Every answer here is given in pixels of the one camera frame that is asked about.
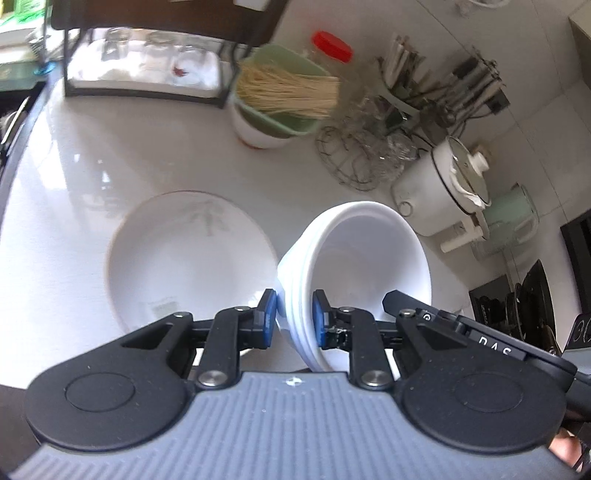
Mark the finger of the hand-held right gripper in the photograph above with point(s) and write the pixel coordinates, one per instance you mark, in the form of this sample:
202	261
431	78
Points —
401	301

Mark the green plastic basket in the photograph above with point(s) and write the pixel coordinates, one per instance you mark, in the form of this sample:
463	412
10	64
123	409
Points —
281	57

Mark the clear drinking glass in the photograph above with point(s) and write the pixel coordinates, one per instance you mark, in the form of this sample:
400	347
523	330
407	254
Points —
116	44
161	46
191	57

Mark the black gas stove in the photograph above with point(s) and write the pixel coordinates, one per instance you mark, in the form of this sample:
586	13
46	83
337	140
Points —
489	300

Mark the black dish rack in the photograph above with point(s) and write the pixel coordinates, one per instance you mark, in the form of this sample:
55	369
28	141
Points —
152	94

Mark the white electric pot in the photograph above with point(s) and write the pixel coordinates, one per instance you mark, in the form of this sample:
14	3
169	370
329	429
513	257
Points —
429	194

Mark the red-lid clear jar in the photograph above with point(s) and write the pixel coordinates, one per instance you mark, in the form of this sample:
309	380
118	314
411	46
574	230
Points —
331	46

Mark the hanging utensil rack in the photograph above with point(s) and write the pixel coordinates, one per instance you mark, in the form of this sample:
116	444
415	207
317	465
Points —
471	87

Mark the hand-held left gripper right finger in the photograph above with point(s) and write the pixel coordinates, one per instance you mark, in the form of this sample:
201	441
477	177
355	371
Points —
319	323

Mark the person's right hand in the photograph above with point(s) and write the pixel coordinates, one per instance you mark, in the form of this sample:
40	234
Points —
567	450

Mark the white drip tray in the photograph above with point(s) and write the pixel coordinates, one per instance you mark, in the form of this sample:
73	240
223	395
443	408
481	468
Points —
92	74

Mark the chopstick holder with chopsticks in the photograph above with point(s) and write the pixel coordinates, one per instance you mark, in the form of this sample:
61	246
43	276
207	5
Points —
401	78

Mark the white basin under basket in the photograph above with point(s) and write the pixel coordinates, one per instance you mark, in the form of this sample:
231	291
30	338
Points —
254	134

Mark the brown-rimmed cream plate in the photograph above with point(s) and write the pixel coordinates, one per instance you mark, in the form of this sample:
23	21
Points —
184	263

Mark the black kitchen sink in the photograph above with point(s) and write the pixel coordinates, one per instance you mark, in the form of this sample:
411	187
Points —
14	120

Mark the black wok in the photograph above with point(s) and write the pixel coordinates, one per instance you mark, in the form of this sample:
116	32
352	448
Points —
535	295

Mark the dry noodles bundle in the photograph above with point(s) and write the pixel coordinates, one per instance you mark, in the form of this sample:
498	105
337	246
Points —
291	94

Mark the green electric kettle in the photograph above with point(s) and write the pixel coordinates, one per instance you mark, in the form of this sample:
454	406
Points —
512	217

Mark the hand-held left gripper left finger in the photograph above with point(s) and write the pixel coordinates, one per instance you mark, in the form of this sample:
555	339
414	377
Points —
267	318

